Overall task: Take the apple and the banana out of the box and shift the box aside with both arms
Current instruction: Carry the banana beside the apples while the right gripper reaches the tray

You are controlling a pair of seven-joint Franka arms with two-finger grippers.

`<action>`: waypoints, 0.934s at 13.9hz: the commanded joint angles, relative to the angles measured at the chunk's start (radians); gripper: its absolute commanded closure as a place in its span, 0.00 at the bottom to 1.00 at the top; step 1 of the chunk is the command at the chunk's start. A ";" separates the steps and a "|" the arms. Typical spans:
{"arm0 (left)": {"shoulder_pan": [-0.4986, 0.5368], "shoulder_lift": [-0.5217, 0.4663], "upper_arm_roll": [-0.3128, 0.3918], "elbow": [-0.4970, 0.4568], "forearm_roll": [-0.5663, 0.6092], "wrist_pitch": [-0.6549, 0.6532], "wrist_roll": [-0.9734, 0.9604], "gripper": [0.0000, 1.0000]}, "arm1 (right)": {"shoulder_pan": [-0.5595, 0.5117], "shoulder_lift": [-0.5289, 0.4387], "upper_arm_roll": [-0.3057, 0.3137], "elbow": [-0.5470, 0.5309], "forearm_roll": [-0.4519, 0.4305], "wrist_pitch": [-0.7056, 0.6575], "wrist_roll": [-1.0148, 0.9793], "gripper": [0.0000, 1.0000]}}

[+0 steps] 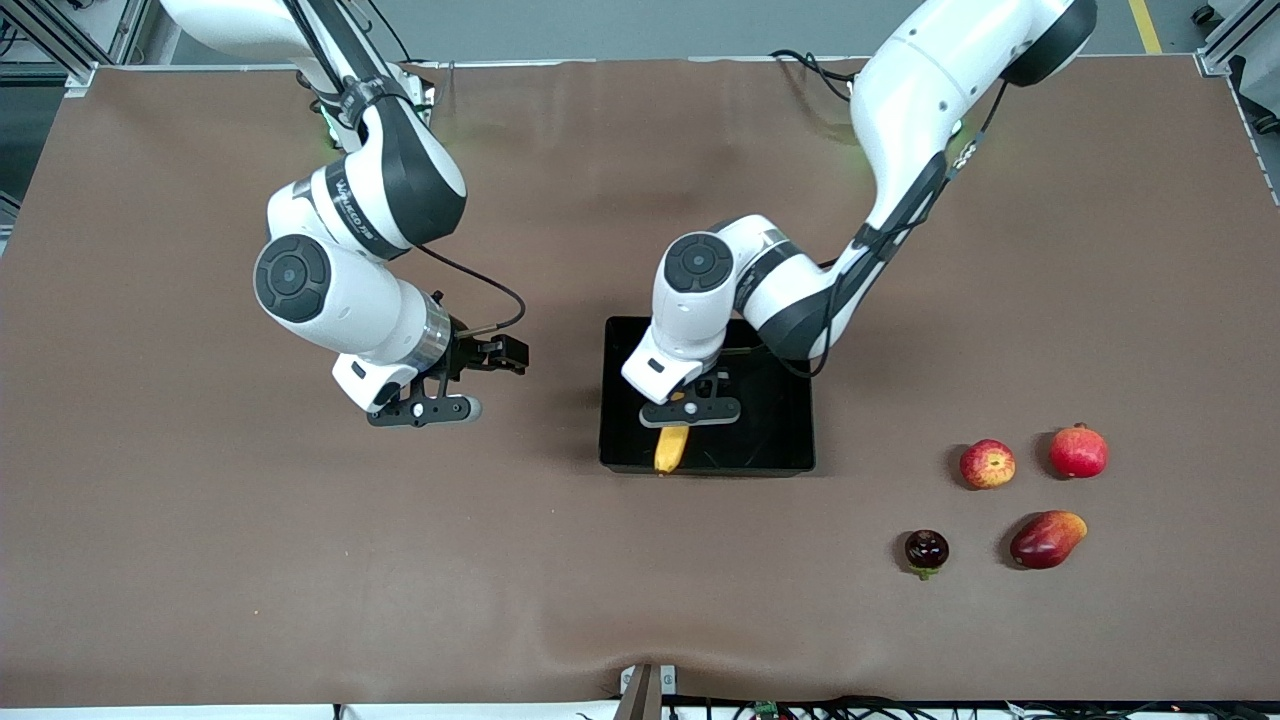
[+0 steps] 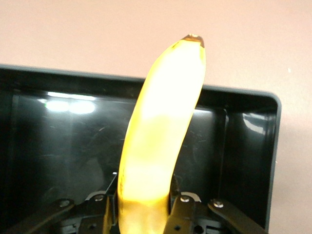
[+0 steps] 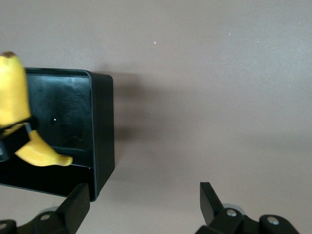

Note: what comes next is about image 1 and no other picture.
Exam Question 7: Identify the black plastic box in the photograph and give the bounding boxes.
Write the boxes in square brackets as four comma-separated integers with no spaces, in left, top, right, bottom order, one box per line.
[598,316,817,477]

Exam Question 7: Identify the yellow banana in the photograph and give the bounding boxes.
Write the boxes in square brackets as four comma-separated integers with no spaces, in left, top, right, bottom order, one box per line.
[653,425,691,477]

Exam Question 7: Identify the red yellow apple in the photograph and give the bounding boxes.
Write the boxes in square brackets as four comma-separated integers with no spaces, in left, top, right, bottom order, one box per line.
[958,438,1018,491]

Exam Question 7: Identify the dark purple mangosteen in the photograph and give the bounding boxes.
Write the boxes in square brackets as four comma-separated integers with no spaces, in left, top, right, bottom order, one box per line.
[903,529,951,582]

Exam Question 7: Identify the brown table mat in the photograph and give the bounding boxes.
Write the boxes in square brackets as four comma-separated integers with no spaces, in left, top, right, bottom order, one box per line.
[0,58,1280,706]

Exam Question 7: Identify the red yellow mango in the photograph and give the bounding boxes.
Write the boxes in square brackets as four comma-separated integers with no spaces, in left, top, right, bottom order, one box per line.
[1008,510,1089,571]

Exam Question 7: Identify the red pomegranate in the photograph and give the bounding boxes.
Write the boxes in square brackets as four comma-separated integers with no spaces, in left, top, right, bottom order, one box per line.
[1048,422,1111,481]

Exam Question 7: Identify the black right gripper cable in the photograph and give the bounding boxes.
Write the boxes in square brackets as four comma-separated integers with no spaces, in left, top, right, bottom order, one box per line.
[283,0,528,336]

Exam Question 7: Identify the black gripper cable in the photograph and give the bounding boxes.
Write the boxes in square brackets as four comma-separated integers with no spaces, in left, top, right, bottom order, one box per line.
[745,80,1009,381]
[283,0,528,336]

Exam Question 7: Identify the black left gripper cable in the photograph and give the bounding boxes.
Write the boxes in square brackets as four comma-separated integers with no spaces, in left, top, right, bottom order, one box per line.
[745,80,1009,381]

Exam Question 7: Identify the grey metal bracket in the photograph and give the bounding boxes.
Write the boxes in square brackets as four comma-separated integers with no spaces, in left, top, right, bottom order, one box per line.
[620,663,678,696]

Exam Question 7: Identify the black right base cable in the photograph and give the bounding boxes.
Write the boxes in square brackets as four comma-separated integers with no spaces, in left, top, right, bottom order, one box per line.
[345,0,417,66]

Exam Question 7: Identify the black base cable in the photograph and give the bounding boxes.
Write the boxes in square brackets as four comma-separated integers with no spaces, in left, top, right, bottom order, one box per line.
[768,47,858,108]
[345,0,417,66]

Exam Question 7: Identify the black left base cable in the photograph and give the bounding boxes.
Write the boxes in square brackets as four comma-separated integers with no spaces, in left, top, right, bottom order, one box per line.
[768,47,858,108]

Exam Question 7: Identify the aluminium frame profile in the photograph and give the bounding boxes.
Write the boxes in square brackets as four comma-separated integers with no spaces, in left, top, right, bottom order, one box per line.
[1195,0,1280,79]
[0,0,166,98]

